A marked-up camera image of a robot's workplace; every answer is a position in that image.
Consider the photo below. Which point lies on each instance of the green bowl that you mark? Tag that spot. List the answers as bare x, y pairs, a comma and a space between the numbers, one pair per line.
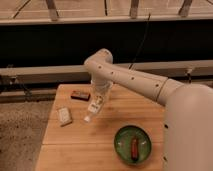
122, 144

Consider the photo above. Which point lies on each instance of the translucent plastic cup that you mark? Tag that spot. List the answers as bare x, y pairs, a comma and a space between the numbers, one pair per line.
108, 94

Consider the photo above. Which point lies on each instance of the dark brown rectangular block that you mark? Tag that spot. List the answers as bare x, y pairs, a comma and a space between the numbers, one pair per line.
80, 95

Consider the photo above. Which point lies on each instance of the white plastic bottle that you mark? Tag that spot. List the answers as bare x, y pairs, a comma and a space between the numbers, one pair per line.
99, 98

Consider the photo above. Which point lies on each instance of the brown sausage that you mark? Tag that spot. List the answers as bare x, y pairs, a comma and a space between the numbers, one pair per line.
134, 149

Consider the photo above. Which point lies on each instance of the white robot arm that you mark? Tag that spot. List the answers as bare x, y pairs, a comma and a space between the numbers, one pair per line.
188, 119

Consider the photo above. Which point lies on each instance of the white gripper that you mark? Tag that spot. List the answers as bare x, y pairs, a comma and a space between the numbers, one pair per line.
101, 88

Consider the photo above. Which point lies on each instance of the small white box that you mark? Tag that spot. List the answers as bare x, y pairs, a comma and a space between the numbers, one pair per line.
64, 116

